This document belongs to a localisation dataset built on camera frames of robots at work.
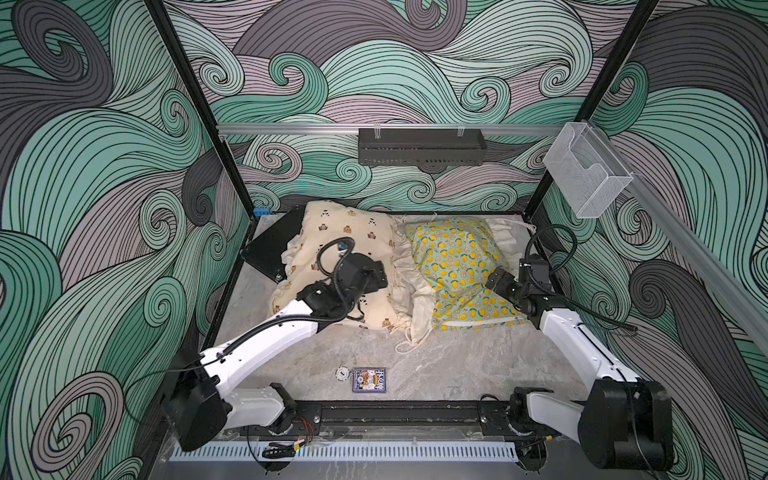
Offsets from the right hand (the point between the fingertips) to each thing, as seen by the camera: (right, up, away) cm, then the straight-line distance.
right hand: (500, 281), depth 87 cm
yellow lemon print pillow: (-11, +7, +9) cm, 16 cm away
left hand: (-39, +6, -9) cm, 40 cm away
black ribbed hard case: (-76, +8, +16) cm, 78 cm away
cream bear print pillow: (-38, +14, +11) cm, 42 cm away
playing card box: (-39, -25, -9) cm, 47 cm away
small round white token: (-46, -25, -6) cm, 53 cm away
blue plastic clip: (-87, +24, +35) cm, 96 cm away
